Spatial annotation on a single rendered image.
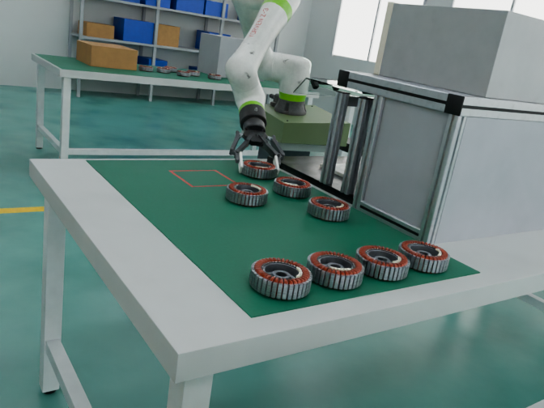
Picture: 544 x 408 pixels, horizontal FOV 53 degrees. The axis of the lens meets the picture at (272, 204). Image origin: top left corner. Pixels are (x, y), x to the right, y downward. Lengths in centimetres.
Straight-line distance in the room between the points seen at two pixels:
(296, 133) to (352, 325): 148
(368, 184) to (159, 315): 84
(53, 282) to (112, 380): 45
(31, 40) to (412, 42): 689
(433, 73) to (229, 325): 94
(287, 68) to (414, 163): 115
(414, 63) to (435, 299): 72
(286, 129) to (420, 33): 91
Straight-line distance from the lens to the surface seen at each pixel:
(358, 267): 106
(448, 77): 150
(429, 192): 138
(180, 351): 79
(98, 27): 773
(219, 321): 87
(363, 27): 888
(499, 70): 145
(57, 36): 816
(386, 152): 149
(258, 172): 167
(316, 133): 240
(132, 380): 199
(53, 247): 169
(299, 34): 985
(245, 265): 106
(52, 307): 177
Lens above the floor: 119
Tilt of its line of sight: 17 degrees down
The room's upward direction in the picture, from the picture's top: 9 degrees clockwise
